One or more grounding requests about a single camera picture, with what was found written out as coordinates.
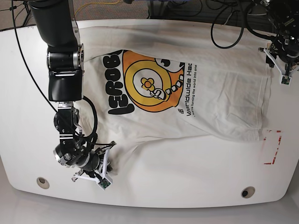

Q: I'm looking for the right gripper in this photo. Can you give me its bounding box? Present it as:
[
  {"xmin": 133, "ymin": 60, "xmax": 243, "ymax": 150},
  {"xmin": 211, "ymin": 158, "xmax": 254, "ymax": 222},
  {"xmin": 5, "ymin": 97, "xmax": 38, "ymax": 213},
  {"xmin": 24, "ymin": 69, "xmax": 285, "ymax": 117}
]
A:
[{"xmin": 71, "ymin": 141, "xmax": 116, "ymax": 183}]

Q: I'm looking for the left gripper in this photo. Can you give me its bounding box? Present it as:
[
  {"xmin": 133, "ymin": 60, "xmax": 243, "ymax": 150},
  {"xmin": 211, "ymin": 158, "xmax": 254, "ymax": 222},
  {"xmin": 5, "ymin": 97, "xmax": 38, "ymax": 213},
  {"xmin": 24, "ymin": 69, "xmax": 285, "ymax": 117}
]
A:
[{"xmin": 257, "ymin": 35, "xmax": 299, "ymax": 77}]

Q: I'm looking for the white t-shirt with print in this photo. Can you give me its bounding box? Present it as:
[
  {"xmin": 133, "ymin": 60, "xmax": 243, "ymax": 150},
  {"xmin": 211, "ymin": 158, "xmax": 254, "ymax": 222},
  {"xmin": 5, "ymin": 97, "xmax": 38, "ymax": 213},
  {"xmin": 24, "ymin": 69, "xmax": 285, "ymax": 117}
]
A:
[{"xmin": 80, "ymin": 24, "xmax": 271, "ymax": 174}]

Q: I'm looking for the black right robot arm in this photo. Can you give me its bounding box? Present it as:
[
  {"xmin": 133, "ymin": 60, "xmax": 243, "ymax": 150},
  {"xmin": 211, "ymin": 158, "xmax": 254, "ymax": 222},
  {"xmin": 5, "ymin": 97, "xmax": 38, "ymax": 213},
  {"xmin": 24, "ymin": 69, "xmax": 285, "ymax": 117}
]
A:
[{"xmin": 29, "ymin": 0, "xmax": 114, "ymax": 189}]

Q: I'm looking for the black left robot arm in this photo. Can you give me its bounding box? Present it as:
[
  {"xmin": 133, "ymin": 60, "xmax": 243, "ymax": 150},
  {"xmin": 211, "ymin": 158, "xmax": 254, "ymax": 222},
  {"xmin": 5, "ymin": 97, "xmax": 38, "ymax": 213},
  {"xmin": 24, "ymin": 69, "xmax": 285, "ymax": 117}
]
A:
[{"xmin": 253, "ymin": 0, "xmax": 299, "ymax": 84}]

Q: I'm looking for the left table grommet hole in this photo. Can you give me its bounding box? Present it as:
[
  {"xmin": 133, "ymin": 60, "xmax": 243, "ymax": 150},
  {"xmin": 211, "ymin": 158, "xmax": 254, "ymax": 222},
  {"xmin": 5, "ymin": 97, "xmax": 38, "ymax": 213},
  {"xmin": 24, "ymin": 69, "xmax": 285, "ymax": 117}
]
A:
[{"xmin": 36, "ymin": 177, "xmax": 50, "ymax": 189}]

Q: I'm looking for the table grommet hole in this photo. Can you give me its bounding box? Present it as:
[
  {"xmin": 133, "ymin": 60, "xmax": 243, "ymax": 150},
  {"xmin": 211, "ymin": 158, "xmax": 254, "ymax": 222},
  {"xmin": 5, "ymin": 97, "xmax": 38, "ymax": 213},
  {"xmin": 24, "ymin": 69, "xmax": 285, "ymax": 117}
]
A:
[
  {"xmin": 36, "ymin": 177, "xmax": 50, "ymax": 189},
  {"xmin": 241, "ymin": 186, "xmax": 255, "ymax": 199}
]

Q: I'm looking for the red tape marking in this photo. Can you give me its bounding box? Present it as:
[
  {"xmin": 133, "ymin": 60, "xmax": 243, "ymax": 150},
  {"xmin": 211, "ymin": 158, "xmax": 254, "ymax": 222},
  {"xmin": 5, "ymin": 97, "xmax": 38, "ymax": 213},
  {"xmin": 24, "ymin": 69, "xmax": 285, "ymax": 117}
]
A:
[{"xmin": 260, "ymin": 130, "xmax": 283, "ymax": 165}]

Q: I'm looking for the right table grommet hole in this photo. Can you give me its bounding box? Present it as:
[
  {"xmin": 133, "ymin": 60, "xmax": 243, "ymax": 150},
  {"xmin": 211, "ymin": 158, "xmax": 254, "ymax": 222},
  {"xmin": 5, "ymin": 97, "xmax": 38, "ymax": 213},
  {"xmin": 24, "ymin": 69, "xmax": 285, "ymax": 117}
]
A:
[{"xmin": 241, "ymin": 186, "xmax": 255, "ymax": 199}]

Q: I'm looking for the black tripod stand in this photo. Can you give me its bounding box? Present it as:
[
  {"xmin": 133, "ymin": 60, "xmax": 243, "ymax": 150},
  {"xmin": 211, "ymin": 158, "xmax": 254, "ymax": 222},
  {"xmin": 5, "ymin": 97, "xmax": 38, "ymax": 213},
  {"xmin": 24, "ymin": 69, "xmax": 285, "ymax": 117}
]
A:
[{"xmin": 21, "ymin": 1, "xmax": 31, "ymax": 27}]

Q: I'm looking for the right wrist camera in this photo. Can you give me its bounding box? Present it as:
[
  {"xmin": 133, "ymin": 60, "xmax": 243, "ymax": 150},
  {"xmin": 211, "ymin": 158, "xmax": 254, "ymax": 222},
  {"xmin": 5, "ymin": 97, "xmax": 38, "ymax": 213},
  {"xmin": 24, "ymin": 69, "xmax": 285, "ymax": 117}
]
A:
[{"xmin": 98, "ymin": 178, "xmax": 111, "ymax": 190}]

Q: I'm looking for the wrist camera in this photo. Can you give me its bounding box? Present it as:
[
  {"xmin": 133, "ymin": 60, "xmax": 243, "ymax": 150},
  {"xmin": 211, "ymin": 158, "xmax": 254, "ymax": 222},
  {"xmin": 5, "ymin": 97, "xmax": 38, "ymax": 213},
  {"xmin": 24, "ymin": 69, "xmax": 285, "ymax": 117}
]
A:
[
  {"xmin": 98, "ymin": 178, "xmax": 111, "ymax": 190},
  {"xmin": 280, "ymin": 76, "xmax": 292, "ymax": 86}
]

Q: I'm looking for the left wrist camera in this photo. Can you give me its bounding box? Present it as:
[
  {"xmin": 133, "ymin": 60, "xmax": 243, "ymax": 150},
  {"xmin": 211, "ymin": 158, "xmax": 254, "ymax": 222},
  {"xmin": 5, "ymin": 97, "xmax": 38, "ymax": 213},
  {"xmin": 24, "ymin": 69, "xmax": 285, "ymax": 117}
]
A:
[{"xmin": 280, "ymin": 76, "xmax": 292, "ymax": 86}]

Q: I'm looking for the yellow cable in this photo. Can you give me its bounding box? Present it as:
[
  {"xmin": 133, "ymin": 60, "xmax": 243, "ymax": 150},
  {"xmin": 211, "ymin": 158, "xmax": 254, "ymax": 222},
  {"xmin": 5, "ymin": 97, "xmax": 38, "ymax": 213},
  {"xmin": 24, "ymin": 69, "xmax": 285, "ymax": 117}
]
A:
[{"xmin": 77, "ymin": 0, "xmax": 121, "ymax": 12}]

